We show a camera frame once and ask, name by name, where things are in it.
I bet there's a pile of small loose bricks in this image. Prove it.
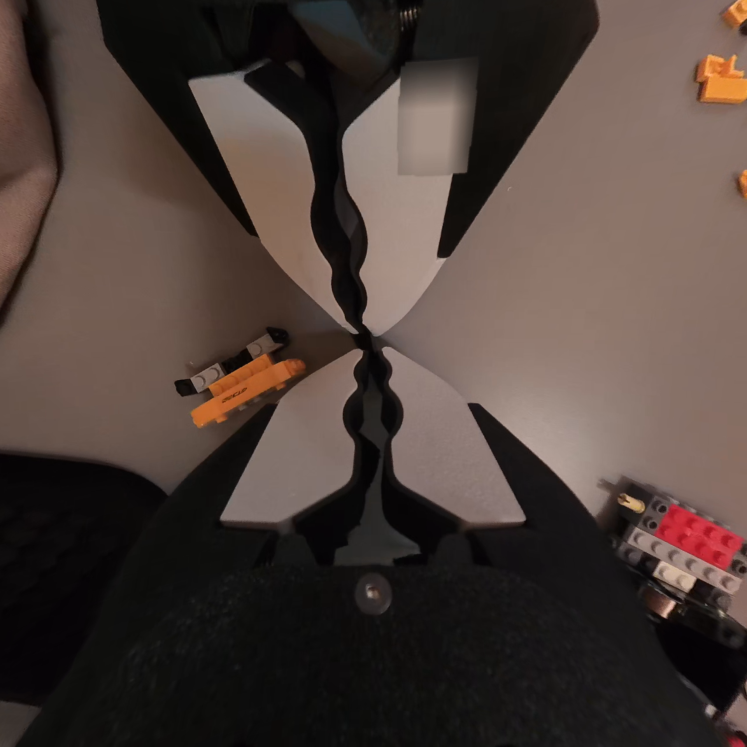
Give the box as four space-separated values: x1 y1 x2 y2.
694 0 747 106

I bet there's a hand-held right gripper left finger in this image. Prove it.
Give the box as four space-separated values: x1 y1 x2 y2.
221 348 381 533

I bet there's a grey desk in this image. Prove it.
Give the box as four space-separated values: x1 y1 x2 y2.
0 0 747 747

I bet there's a beige sweatshirt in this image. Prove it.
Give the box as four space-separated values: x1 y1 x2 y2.
0 0 59 316

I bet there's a black toy car chassis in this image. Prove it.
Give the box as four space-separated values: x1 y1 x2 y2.
601 475 747 719

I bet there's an orange grey black brick assembly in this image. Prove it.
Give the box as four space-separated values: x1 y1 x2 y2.
174 327 306 430

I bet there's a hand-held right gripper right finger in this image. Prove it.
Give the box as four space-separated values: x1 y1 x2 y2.
379 347 527 532

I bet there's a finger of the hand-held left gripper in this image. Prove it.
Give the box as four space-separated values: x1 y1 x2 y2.
187 67 359 335
340 77 455 338

